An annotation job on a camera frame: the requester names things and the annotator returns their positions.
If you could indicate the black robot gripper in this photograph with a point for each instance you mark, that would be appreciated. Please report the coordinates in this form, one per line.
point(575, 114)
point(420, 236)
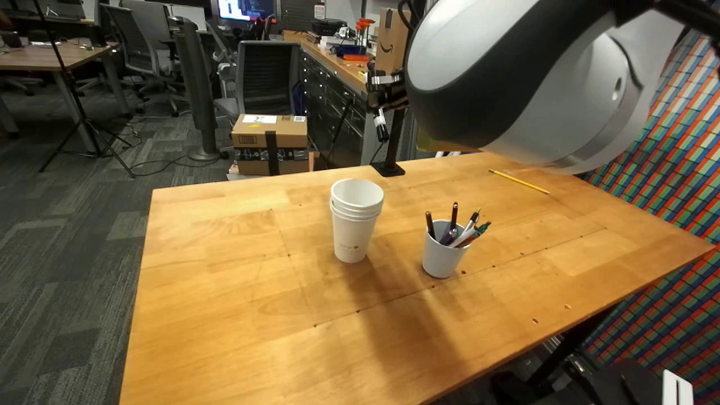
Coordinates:
point(396, 101)

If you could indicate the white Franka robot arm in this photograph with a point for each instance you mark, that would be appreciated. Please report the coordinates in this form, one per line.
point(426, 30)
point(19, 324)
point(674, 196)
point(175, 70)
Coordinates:
point(540, 75)

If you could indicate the small white pen holder cup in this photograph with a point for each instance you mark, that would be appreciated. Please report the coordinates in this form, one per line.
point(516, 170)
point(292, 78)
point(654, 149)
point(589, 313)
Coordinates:
point(442, 260)

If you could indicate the large cardboard shipping box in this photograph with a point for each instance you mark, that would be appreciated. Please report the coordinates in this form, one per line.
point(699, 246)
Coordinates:
point(389, 36)

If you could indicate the black pen red cap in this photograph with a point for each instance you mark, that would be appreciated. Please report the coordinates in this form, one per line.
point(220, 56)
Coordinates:
point(452, 216)

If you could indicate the black mesh office chair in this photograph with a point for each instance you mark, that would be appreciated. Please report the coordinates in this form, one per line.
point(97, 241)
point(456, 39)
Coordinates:
point(267, 75)

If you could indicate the grey white pen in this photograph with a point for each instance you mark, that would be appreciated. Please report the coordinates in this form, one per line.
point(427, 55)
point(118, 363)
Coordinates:
point(467, 225)

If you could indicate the yellow pencil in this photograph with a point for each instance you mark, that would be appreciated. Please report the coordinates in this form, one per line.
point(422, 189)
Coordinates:
point(517, 180)

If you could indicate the green tipped pen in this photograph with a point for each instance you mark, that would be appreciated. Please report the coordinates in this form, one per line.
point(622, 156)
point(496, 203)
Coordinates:
point(478, 231)

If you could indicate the lit computer monitor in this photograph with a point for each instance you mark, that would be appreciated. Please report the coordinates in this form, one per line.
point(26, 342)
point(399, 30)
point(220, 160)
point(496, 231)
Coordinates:
point(244, 10)

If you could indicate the grey floor column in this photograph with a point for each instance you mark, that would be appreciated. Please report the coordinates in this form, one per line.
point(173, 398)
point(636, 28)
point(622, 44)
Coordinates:
point(199, 91)

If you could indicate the grey office chair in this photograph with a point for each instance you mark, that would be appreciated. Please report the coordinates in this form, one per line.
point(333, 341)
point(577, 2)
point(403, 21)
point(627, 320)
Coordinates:
point(138, 46)

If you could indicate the black tripod stand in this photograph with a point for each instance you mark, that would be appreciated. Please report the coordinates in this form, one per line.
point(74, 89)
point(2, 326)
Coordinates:
point(74, 104)

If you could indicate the wooden office desk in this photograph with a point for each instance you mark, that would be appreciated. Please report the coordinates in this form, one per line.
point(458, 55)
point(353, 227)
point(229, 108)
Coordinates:
point(46, 56)

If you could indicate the black white device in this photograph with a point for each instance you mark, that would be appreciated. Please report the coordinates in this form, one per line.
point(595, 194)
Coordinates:
point(622, 384)

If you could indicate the black pole with base plate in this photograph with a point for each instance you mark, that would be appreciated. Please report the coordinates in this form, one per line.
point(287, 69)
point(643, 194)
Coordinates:
point(393, 160)

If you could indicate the colourful patterned wall panel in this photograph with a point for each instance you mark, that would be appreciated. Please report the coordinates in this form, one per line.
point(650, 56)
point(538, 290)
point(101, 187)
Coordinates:
point(666, 240)

